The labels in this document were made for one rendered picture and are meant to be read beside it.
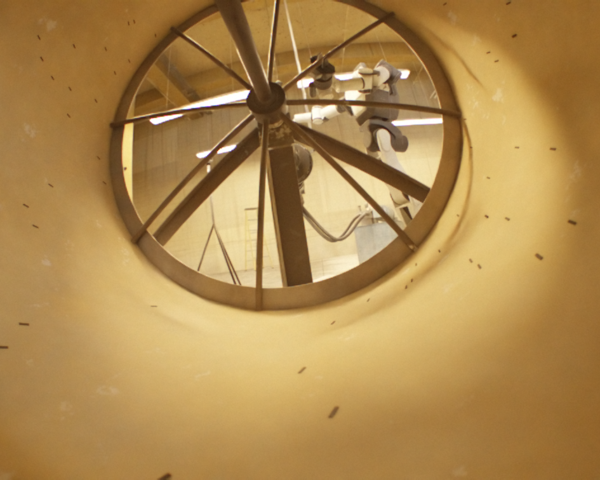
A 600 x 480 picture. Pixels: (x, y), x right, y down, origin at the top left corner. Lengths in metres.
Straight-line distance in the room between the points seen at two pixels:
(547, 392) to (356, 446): 0.18
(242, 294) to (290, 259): 0.29
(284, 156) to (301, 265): 0.49
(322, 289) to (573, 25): 1.09
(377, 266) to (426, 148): 9.89
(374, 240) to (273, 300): 2.32
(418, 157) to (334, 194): 3.43
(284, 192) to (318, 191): 8.34
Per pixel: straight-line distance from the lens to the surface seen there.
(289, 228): 1.19
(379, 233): 3.18
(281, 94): 1.08
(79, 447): 0.37
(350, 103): 1.10
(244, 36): 0.78
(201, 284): 1.08
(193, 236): 10.43
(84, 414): 0.42
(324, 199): 9.50
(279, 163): 1.25
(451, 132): 1.20
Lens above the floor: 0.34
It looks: 2 degrees up
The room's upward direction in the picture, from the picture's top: 8 degrees counter-clockwise
